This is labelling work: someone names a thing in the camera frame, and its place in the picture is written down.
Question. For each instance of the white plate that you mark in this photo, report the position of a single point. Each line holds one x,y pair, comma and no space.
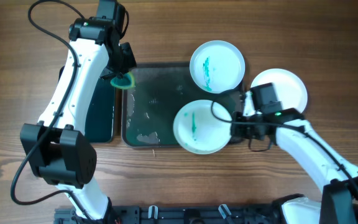
202,127
217,66
290,89

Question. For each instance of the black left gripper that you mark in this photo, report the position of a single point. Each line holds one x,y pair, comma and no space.
117,69

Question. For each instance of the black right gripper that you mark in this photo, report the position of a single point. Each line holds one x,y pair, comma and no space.
239,130

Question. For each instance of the green yellow sponge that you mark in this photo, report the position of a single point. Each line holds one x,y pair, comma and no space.
126,82

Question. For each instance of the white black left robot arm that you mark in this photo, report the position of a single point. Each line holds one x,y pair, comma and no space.
56,147

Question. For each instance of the black water tray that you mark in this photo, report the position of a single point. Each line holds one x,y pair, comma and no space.
89,107

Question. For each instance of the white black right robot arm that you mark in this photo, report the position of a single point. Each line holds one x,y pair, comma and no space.
336,177

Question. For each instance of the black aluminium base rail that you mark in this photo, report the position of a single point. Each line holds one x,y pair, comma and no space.
248,214

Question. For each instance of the grey metal tray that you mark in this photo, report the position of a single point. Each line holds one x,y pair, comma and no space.
161,90

